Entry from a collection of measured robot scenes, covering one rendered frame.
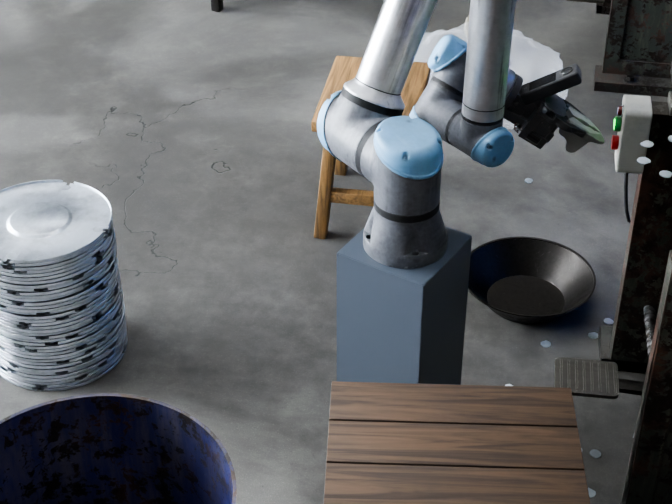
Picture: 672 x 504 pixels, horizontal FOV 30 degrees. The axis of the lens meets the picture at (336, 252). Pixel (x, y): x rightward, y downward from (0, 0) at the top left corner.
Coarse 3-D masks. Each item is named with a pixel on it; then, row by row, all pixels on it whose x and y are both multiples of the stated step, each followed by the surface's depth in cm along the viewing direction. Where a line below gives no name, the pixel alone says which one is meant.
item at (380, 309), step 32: (352, 256) 220; (448, 256) 219; (352, 288) 223; (384, 288) 218; (416, 288) 214; (448, 288) 223; (352, 320) 227; (384, 320) 222; (416, 320) 218; (448, 320) 228; (352, 352) 232; (384, 352) 227; (416, 352) 222; (448, 352) 234
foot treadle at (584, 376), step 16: (560, 368) 238; (576, 368) 238; (592, 368) 238; (608, 368) 239; (560, 384) 235; (576, 384) 235; (592, 384) 235; (608, 384) 235; (624, 384) 236; (640, 384) 237
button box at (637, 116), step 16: (624, 96) 231; (640, 96) 230; (624, 112) 227; (640, 112) 226; (624, 128) 228; (640, 128) 227; (624, 144) 230; (624, 160) 232; (624, 176) 241; (624, 192) 244
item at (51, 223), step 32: (0, 192) 258; (32, 192) 258; (64, 192) 258; (96, 192) 258; (0, 224) 249; (32, 224) 248; (64, 224) 248; (96, 224) 249; (0, 256) 240; (32, 256) 240; (64, 256) 239
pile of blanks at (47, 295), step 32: (96, 256) 248; (0, 288) 244; (32, 288) 241; (64, 288) 243; (96, 288) 250; (0, 320) 249; (32, 320) 246; (64, 320) 248; (96, 320) 254; (0, 352) 256; (32, 352) 253; (64, 352) 252; (96, 352) 258; (32, 384) 257; (64, 384) 257
